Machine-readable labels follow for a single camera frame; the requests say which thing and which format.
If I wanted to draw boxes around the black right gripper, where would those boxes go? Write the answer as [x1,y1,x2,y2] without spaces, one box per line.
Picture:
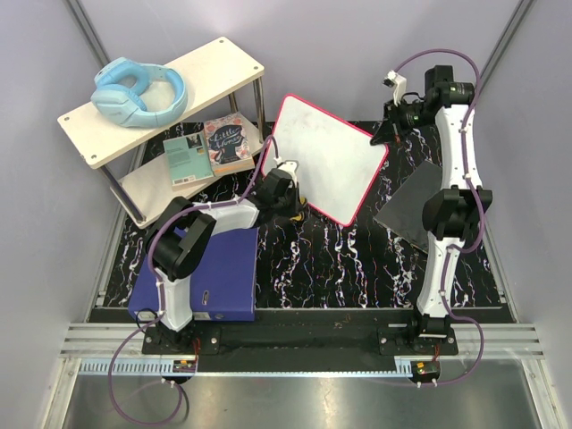
[371,97,434,145]

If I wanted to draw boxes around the pink framed whiteboard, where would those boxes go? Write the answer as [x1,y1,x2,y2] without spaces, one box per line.
[261,94,389,227]

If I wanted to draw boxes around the yellow whiteboard eraser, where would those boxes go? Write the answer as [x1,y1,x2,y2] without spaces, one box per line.
[291,198,307,222]

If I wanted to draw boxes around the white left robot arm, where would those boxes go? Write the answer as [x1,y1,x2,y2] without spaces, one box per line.
[146,161,305,354]

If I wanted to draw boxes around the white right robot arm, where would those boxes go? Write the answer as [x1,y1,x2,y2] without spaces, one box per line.
[370,65,492,355]

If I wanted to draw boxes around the black notebook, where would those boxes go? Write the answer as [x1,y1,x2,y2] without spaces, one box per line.
[374,161,442,254]

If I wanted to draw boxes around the Little Women book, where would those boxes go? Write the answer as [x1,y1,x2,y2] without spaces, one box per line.
[204,113,255,177]

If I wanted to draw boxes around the white two-tier shelf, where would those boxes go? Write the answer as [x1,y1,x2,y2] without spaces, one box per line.
[57,37,265,229]

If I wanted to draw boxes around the teal paperback book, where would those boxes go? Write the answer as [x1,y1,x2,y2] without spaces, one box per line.
[163,131,214,189]

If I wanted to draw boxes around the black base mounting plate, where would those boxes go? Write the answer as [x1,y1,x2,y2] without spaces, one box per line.
[142,308,458,369]

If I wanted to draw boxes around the light blue headphones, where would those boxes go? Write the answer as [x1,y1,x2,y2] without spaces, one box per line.
[90,57,188,129]

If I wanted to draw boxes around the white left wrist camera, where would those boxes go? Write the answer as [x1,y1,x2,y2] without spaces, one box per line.
[274,160,299,189]

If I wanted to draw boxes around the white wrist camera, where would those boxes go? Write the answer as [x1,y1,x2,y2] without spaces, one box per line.
[274,160,299,189]
[383,70,407,106]

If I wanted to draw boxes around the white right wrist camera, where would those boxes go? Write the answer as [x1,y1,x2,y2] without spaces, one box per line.
[383,70,407,106]

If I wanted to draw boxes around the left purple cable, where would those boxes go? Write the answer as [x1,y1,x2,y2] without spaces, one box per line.
[106,136,282,425]

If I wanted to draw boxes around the purple cable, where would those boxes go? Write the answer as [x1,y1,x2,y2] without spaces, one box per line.
[388,48,488,388]
[106,136,282,425]

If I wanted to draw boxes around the blue ring binder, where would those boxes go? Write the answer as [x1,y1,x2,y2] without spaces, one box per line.
[128,229,258,332]

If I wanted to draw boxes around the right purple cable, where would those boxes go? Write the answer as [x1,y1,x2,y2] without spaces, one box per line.
[388,48,488,388]

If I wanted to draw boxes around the slotted cable duct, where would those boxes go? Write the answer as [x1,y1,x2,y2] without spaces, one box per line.
[78,357,441,380]

